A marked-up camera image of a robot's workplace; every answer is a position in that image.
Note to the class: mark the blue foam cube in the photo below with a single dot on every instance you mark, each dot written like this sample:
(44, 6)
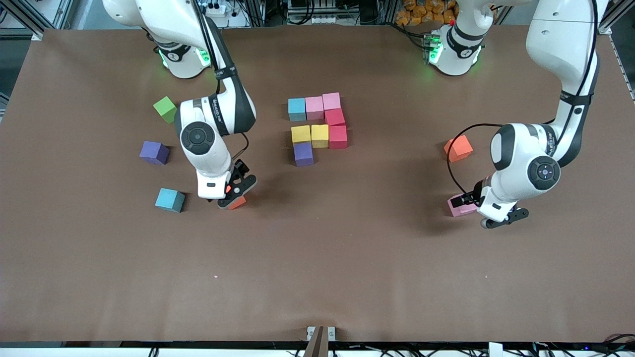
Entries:
(296, 109)
(169, 200)

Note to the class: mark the orange foam cube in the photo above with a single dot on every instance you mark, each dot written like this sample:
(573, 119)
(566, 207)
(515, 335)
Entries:
(238, 202)
(460, 148)

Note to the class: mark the aluminium frame profile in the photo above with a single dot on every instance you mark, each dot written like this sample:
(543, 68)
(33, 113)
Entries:
(22, 17)
(615, 17)

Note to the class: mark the green foam cube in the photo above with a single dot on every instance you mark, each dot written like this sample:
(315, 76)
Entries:
(163, 109)

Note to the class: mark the bag of orange snacks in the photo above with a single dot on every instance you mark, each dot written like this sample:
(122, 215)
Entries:
(426, 12)

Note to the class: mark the yellow foam cube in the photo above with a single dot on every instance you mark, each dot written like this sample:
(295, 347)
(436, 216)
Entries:
(320, 135)
(301, 134)

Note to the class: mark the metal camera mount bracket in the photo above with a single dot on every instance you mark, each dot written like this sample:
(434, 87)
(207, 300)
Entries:
(321, 339)

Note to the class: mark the brown paper table cover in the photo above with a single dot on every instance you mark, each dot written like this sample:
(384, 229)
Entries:
(317, 258)

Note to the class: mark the pink foam cube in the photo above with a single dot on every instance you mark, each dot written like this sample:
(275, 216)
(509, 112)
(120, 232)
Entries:
(459, 210)
(331, 101)
(314, 108)

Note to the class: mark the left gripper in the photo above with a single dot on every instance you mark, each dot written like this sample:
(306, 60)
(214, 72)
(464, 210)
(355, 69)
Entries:
(477, 191)

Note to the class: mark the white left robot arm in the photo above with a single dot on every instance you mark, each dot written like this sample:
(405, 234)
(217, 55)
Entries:
(521, 158)

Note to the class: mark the white power strip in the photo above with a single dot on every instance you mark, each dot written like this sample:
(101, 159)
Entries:
(216, 9)

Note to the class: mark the black equipment rack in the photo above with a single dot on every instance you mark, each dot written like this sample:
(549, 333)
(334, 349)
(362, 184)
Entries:
(322, 10)

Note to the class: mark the purple foam cube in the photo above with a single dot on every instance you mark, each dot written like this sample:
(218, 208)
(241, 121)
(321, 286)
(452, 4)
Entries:
(303, 153)
(154, 152)

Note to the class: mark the red foam cube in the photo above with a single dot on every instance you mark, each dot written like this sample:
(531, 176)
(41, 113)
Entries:
(338, 137)
(335, 117)

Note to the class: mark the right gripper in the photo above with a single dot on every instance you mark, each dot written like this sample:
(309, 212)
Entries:
(240, 169)

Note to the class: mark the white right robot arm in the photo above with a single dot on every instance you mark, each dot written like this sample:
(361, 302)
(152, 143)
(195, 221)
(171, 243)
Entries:
(208, 148)

